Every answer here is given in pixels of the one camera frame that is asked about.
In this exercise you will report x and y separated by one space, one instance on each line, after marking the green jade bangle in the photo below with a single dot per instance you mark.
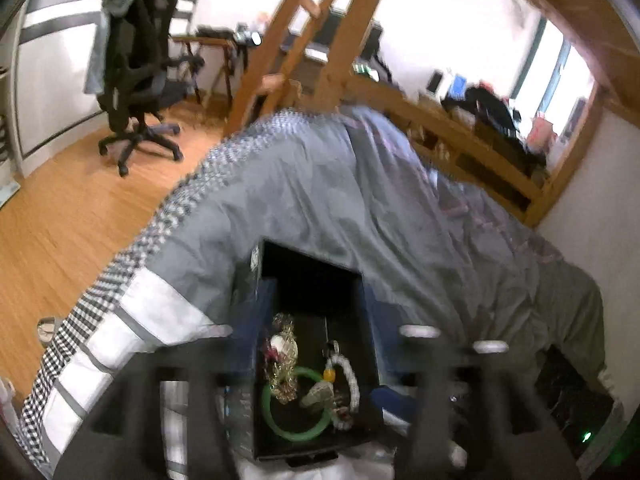
272 422

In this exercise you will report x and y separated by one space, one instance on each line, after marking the pile of dark clothes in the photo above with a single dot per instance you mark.
480 105

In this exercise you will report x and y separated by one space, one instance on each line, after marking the wooden folding table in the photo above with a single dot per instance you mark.
210 37

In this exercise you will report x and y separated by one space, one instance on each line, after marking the wooden bunk bed frame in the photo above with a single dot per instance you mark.
575 10

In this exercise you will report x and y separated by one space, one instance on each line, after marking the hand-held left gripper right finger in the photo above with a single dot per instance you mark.
387 400

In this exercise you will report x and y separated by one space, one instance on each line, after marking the white sliding door wardrobe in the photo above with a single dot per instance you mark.
50 85

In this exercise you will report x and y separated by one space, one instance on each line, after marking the wooden ladder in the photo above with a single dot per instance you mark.
310 7

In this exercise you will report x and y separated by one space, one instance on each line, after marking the checked bed sheet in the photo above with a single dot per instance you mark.
165 220

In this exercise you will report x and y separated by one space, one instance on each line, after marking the bright window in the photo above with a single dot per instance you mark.
555 85

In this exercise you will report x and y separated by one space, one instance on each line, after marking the black computer monitor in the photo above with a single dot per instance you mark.
372 40

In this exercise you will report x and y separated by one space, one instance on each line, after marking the black office chair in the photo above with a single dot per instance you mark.
135 60

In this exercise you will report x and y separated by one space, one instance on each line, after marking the grey white striped duvet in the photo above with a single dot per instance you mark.
325 210

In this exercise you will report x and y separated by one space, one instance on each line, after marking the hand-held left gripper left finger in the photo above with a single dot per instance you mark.
245 330

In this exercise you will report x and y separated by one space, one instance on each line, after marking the black box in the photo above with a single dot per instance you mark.
310 285

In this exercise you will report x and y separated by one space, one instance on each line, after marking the pink box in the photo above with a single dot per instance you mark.
539 132

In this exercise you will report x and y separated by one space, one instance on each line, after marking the white slipper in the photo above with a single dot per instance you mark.
47 329

